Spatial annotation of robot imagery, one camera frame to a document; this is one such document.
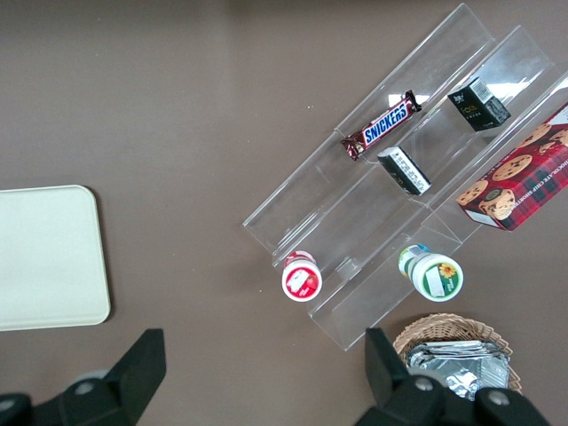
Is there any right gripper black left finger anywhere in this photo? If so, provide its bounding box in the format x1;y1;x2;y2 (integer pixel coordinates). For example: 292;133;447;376
0;328;168;426

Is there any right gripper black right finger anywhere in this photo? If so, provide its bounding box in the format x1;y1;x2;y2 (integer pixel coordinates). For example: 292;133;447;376
353;327;552;426

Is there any foil wrapped sandwich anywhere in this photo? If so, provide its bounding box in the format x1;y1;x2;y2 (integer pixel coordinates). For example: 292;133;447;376
406;340;510;403

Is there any light tan wicker basket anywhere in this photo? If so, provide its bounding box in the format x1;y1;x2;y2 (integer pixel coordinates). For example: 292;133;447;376
392;313;525;396

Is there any cream rectangular tray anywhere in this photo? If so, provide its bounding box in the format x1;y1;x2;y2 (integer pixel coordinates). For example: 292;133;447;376
0;185;111;332

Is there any green sunflower yogurt cup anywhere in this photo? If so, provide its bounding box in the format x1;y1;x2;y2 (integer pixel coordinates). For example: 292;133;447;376
398;243;465;303

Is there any red strawberry yogurt cup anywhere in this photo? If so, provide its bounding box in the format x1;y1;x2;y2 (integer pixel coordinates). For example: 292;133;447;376
280;249;322;303

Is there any clear acrylic stepped shelf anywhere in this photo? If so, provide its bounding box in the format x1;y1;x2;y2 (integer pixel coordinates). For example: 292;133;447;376
241;3;568;352

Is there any black box with white label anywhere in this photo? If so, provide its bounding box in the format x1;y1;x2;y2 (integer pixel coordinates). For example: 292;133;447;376
376;146;432;197

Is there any red tartan cookie box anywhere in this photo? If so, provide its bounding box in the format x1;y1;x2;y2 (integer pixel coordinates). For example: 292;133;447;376
456;101;568;233

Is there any Snickers chocolate bar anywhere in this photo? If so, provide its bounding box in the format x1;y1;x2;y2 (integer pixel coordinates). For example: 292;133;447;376
340;90;422;162

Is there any black box with gold print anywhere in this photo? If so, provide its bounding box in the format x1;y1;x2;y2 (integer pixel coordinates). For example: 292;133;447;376
447;76;512;132

